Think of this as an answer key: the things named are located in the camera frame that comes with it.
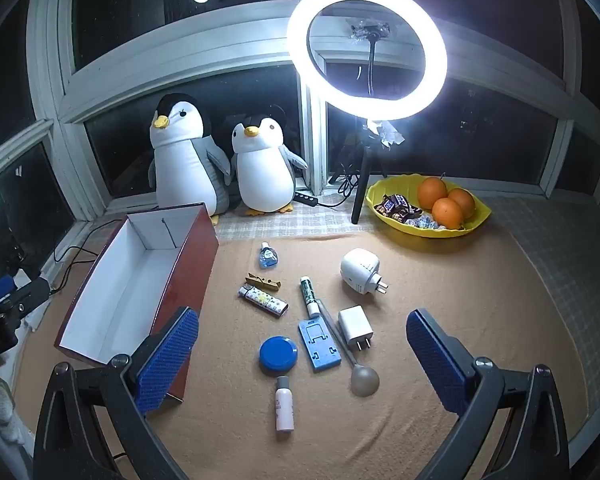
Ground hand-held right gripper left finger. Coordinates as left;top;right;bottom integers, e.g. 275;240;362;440
32;306;201;480

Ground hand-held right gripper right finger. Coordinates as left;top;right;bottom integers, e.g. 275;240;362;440
406;308;571;480

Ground translucent grey spoon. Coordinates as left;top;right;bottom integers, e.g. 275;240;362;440
316;297;381;397

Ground dark red cardboard box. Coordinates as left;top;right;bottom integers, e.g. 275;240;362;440
54;202;220;403

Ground white square wall charger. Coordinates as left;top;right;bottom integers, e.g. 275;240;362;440
337;306;375;356

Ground blue round lid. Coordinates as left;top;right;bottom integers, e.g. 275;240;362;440
259;335;299;375

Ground white patterned lighter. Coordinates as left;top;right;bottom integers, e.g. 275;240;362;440
238;283;288;318

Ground blue plastic phone stand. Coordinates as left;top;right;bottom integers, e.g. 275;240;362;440
298;316;342;372

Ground white round plug-in device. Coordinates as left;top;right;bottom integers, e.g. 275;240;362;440
340;248;390;295

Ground wooden clothespin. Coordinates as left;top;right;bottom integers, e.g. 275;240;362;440
245;273;284;292

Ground small pink white bottle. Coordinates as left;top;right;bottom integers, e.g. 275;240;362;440
275;375;295;433

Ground green white marker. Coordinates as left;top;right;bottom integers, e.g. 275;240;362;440
300;276;320;317

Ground white ribbed object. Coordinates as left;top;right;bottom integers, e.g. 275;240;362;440
0;375;36;480

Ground yellow leaf-shaped bowl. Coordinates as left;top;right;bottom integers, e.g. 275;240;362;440
366;174;492;237

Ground pile of small wrapped candies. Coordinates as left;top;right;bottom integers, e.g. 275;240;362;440
405;212;443;232

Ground orange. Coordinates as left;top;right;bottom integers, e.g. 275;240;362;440
417;177;449;207
447;188;476;218
431;197;465;230

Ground brown wrapped chocolate bar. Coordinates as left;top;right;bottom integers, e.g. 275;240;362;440
374;194;423;221

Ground black tripod stand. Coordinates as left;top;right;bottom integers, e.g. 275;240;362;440
328;120;406;225

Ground large penguin plush toy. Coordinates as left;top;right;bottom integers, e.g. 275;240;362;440
147;93;232;217

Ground small penguin plush toy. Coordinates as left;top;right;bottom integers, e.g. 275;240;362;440
228;116;309;217

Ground black gooseneck phone holder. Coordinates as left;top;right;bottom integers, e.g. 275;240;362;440
349;17;396;98

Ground long black power cable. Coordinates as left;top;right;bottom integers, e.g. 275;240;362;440
52;219;126;293

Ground black ring light cable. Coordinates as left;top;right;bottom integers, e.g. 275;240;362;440
319;160;368;209

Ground white window frame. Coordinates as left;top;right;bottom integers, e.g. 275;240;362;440
0;0;600;221

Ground white ring light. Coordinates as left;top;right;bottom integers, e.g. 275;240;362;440
286;0;448;122

